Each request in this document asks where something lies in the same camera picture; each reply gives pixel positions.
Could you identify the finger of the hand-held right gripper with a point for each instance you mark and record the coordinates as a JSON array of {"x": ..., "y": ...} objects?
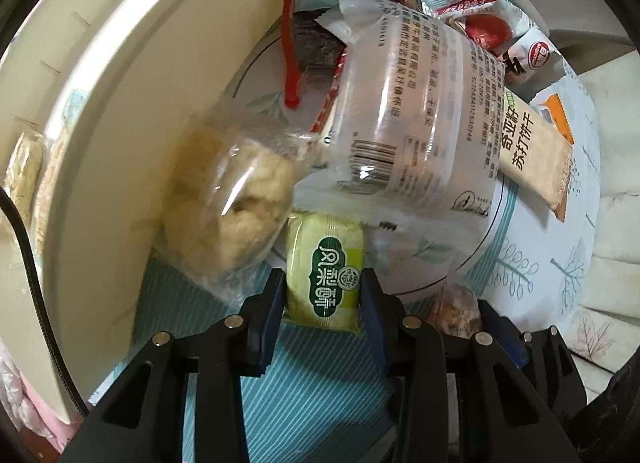
[
  {"x": 555, "y": 368},
  {"x": 512, "y": 343}
]

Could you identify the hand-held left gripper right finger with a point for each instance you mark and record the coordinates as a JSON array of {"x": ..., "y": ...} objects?
[{"x": 375, "y": 330}]

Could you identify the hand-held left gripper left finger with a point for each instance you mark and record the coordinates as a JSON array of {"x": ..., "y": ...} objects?
[{"x": 267, "y": 325}]

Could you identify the brown walnut snack packet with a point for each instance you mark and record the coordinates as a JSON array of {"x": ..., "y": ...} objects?
[{"x": 457, "y": 310}]

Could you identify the green pastry packet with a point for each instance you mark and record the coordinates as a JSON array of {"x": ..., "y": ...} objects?
[{"x": 325, "y": 268}]

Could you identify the beige cracker packet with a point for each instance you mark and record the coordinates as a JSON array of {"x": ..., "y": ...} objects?
[{"x": 537, "y": 158}]

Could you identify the silvery white snack packet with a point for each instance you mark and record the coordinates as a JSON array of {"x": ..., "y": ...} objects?
[{"x": 415, "y": 108}]

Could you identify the white storage box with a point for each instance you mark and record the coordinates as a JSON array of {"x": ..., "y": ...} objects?
[{"x": 125, "y": 118}]

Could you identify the clear bag pale pastry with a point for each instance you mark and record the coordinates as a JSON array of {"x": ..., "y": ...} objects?
[{"x": 235, "y": 208}]

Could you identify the pale leaf print cushion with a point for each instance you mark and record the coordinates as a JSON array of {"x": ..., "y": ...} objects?
[{"x": 617, "y": 243}]

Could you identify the orange snack packet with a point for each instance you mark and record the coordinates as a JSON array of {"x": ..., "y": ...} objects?
[{"x": 557, "y": 115}]

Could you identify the pink bedsheet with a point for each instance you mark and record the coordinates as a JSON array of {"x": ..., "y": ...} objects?
[{"x": 35, "y": 418}]

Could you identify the dark snack packet red strips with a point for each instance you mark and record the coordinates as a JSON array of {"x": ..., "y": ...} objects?
[{"x": 312, "y": 43}]

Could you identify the white packet red logo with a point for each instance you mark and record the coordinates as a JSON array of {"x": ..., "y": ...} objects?
[{"x": 530, "y": 55}]

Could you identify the red round snack packet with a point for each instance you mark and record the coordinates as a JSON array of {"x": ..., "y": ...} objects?
[{"x": 487, "y": 33}]

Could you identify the small red white packet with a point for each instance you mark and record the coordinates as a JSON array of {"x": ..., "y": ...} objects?
[{"x": 465, "y": 0}]

